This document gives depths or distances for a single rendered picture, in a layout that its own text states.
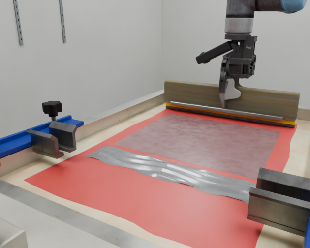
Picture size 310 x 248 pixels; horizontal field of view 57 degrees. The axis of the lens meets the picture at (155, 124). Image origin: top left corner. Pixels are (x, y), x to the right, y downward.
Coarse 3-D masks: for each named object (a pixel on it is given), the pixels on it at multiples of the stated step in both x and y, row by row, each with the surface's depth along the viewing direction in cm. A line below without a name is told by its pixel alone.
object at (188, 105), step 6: (174, 102) 94; (180, 102) 93; (198, 108) 90; (204, 108) 89; (210, 108) 88; (216, 108) 87; (222, 108) 87; (240, 114) 84; (246, 114) 83; (252, 114) 82; (258, 114) 81; (264, 114) 81; (270, 114) 81; (282, 120) 78
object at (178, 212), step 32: (224, 128) 80; (256, 128) 80; (288, 128) 80; (192, 160) 61; (224, 160) 61; (256, 160) 61; (160, 192) 49; (192, 192) 49; (160, 224) 41; (192, 224) 41; (224, 224) 41; (256, 224) 41
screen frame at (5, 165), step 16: (144, 96) 100; (160, 96) 104; (112, 112) 82; (128, 112) 88; (304, 112) 86; (80, 128) 71; (96, 128) 76; (0, 160) 54; (16, 160) 57; (32, 160) 60; (0, 176) 54; (0, 192) 43; (16, 192) 43; (32, 192) 43; (48, 208) 39; (64, 208) 39; (80, 224) 36; (96, 224) 36; (112, 240) 33; (128, 240) 33; (144, 240) 33; (304, 240) 35
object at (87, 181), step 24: (144, 120) 87; (168, 120) 87; (192, 120) 87; (216, 120) 87; (120, 144) 69; (144, 144) 69; (168, 144) 69; (192, 144) 69; (48, 168) 57; (72, 168) 57; (96, 168) 57; (120, 168) 57; (72, 192) 49; (96, 192) 49; (120, 192) 49
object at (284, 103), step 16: (176, 80) 95; (176, 96) 94; (192, 96) 91; (208, 96) 89; (240, 96) 84; (256, 96) 81; (272, 96) 79; (288, 96) 77; (256, 112) 83; (272, 112) 80; (288, 112) 78
